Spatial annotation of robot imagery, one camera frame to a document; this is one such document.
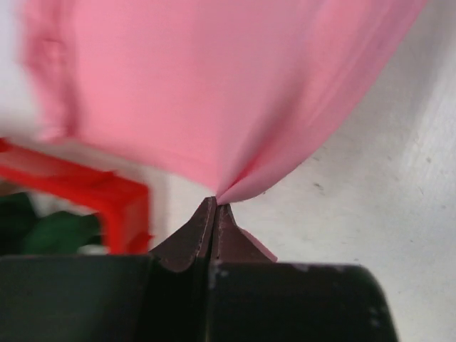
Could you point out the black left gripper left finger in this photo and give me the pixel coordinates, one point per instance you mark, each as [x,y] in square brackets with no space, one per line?
[157,296]

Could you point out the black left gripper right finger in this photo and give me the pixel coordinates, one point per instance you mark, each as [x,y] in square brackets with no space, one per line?
[251,298]

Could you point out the pink t shirt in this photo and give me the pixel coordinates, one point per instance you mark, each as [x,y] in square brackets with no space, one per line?
[233,95]

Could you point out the red plastic bin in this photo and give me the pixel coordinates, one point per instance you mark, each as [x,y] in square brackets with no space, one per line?
[122,204]

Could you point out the dark green t shirt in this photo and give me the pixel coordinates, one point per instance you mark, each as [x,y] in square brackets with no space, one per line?
[62,232]

